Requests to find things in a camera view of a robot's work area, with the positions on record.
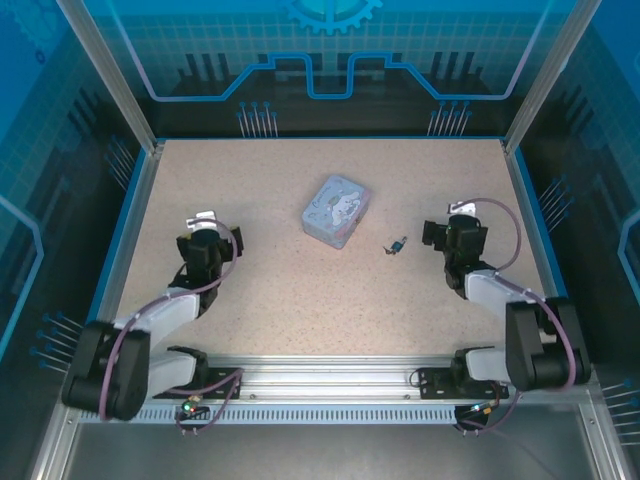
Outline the slotted grey cable duct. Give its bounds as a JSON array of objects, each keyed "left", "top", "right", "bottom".
[{"left": 78, "top": 404, "right": 484, "bottom": 425}]

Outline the connector with green light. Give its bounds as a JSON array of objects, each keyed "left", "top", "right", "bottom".
[
  {"left": 455, "top": 399, "right": 502, "bottom": 420},
  {"left": 180, "top": 394, "right": 210, "bottom": 421}
]

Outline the aluminium right corner post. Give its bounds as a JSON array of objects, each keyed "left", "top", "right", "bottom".
[{"left": 501, "top": 0, "right": 603, "bottom": 154}]

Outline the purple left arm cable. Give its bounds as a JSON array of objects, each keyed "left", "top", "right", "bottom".
[{"left": 97, "top": 215, "right": 247, "bottom": 436}]

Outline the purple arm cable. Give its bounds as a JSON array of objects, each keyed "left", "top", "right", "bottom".
[
  {"left": 97, "top": 215, "right": 247, "bottom": 436},
  {"left": 469, "top": 197, "right": 581, "bottom": 436}
]

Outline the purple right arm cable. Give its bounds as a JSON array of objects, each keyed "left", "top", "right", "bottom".
[{"left": 469, "top": 197, "right": 581, "bottom": 436}]

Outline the aluminium left corner post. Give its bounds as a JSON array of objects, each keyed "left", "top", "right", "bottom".
[{"left": 55, "top": 0, "right": 167, "bottom": 154}]

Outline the aluminium left side rail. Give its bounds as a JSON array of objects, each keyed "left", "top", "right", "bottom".
[{"left": 84, "top": 142, "right": 167, "bottom": 362}]

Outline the left connector with green light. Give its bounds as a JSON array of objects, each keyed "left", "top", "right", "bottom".
[{"left": 180, "top": 394, "right": 210, "bottom": 421}]

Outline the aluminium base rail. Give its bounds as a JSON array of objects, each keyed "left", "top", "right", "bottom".
[{"left": 64, "top": 353, "right": 599, "bottom": 404}]

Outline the right connector with green light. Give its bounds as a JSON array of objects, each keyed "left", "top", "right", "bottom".
[{"left": 455, "top": 399, "right": 502, "bottom": 420}]

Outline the light blue cartoon tin box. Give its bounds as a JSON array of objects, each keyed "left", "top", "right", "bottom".
[{"left": 300, "top": 173, "right": 374, "bottom": 250}]

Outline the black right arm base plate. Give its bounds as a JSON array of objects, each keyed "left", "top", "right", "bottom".
[{"left": 417, "top": 367, "right": 507, "bottom": 401}]

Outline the grey metal sheet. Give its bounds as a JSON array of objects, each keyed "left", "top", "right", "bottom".
[{"left": 64, "top": 422, "right": 601, "bottom": 480}]

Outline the aluminium corner post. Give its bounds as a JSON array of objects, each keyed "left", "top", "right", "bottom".
[
  {"left": 55, "top": 0, "right": 167, "bottom": 154},
  {"left": 501, "top": 0, "right": 603, "bottom": 154}
]

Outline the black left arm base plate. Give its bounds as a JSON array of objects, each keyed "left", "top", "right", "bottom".
[{"left": 151, "top": 366, "right": 245, "bottom": 401}]

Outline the aluminium right side rail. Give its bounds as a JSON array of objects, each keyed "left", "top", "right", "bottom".
[{"left": 501, "top": 139, "right": 576, "bottom": 364}]

